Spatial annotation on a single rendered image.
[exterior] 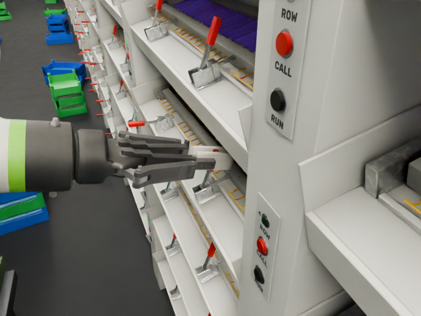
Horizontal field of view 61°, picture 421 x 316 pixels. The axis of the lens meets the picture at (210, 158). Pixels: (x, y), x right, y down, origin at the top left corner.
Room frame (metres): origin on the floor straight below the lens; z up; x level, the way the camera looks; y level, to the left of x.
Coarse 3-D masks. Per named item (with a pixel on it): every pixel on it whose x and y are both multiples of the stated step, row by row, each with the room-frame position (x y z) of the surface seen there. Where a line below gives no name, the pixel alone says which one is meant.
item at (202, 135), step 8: (168, 88) 0.86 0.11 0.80; (168, 96) 0.82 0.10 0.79; (176, 104) 0.77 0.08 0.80; (168, 112) 0.77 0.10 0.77; (184, 112) 0.72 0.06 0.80; (184, 120) 0.71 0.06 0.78; (192, 120) 0.68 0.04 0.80; (192, 128) 0.66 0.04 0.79; (200, 128) 0.65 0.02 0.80; (200, 136) 0.62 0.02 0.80; (208, 136) 0.61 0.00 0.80; (192, 144) 0.62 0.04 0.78; (208, 144) 0.58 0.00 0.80; (216, 144) 0.58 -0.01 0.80; (232, 168) 0.50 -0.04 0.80; (232, 176) 0.48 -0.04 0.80; (240, 176) 0.48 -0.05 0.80; (240, 184) 0.46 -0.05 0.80
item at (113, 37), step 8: (112, 24) 1.53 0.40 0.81; (104, 32) 1.51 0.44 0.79; (112, 32) 1.51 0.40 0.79; (120, 32) 1.47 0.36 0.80; (104, 40) 1.51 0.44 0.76; (112, 40) 1.37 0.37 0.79; (120, 40) 1.38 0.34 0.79; (112, 48) 1.36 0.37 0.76; (120, 48) 1.35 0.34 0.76; (112, 56) 1.29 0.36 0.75; (120, 56) 1.27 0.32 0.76; (120, 64) 1.12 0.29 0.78; (120, 72) 1.12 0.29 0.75; (128, 72) 1.10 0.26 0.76; (128, 80) 0.95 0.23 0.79; (128, 88) 1.00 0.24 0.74
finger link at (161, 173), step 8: (144, 168) 0.39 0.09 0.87; (152, 168) 0.39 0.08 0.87; (160, 168) 0.40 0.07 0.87; (168, 168) 0.40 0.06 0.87; (176, 168) 0.41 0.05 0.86; (184, 168) 0.41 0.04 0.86; (136, 176) 0.37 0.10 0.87; (144, 176) 0.38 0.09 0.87; (152, 176) 0.39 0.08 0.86; (160, 176) 0.40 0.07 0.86; (168, 176) 0.40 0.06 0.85; (176, 176) 0.41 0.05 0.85; (184, 176) 0.42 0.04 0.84; (192, 176) 0.42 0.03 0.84; (136, 184) 0.37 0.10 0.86; (144, 184) 0.38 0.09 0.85
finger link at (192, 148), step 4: (192, 148) 0.47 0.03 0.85; (196, 148) 0.48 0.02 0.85; (200, 148) 0.48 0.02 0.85; (204, 148) 0.48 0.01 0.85; (208, 148) 0.48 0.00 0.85; (212, 148) 0.49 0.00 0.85; (216, 148) 0.49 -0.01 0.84; (220, 148) 0.49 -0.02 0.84; (224, 148) 0.50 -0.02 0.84; (188, 152) 0.48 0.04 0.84; (192, 152) 0.47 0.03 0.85
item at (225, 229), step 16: (160, 80) 0.88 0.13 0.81; (144, 96) 0.86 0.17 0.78; (160, 96) 0.86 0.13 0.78; (144, 112) 0.82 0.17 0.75; (160, 112) 0.80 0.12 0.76; (176, 112) 0.78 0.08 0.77; (176, 128) 0.71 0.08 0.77; (192, 192) 0.49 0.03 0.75; (240, 192) 0.47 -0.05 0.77; (208, 208) 0.44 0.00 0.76; (224, 208) 0.44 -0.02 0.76; (240, 208) 0.43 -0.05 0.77; (208, 224) 0.41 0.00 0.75; (224, 224) 0.40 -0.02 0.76; (240, 224) 0.40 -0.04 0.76; (224, 240) 0.37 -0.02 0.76; (240, 240) 0.37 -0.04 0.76; (224, 256) 0.35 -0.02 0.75; (240, 256) 0.30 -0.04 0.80; (240, 272) 0.30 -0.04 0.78
